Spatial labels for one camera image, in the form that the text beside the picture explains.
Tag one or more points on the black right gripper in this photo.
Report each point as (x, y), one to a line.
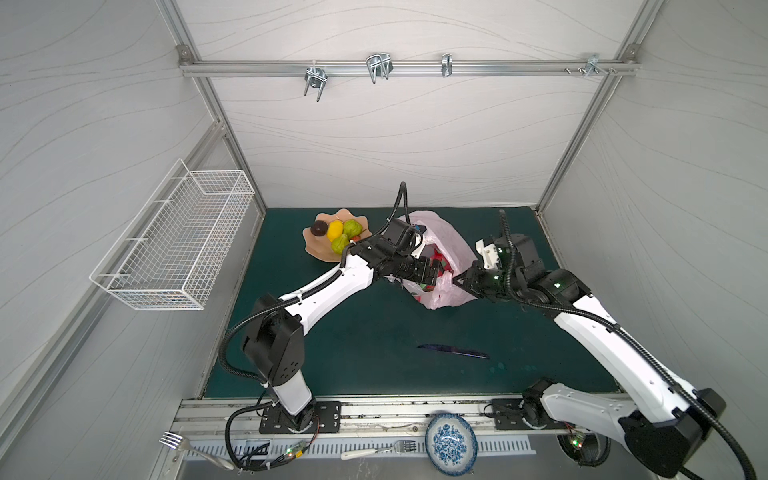
(472, 283)

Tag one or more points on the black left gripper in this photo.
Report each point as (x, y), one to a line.
(418, 276)

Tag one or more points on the pink plastic bag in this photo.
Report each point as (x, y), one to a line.
(443, 239)

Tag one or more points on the red dragon fruit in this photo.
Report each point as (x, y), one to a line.
(443, 267)

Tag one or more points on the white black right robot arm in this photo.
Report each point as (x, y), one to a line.
(664, 419)

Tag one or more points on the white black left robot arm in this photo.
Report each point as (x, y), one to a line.
(274, 340)

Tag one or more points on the green pear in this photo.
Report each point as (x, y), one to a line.
(352, 228)

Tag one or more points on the yellow lemon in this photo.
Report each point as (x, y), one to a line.
(335, 230)

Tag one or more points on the beige scalloped fruit bowl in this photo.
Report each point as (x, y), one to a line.
(320, 247)

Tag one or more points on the dark purple plum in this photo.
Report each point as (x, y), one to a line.
(319, 228)

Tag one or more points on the dark purple knife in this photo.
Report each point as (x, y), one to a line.
(442, 348)

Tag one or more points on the blue white patterned plate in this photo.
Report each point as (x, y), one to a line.
(451, 444)

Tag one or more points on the metal hook clamp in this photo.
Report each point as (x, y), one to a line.
(379, 65)

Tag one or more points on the metal u-bolt clamp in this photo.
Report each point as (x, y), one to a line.
(316, 78)

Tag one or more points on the small metal hook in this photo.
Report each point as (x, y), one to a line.
(446, 65)

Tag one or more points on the silver fork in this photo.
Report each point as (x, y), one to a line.
(178, 442)

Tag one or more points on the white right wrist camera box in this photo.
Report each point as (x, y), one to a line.
(488, 253)

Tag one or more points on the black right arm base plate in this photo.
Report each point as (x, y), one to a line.
(509, 414)

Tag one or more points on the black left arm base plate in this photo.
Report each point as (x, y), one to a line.
(317, 416)

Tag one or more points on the white handled fork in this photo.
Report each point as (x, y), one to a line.
(398, 447)

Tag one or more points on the metal bracket with screws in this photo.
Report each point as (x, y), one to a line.
(591, 67)

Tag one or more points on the white wire basket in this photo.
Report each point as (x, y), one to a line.
(170, 254)

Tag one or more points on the aluminium cross rail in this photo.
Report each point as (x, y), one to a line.
(626, 66)

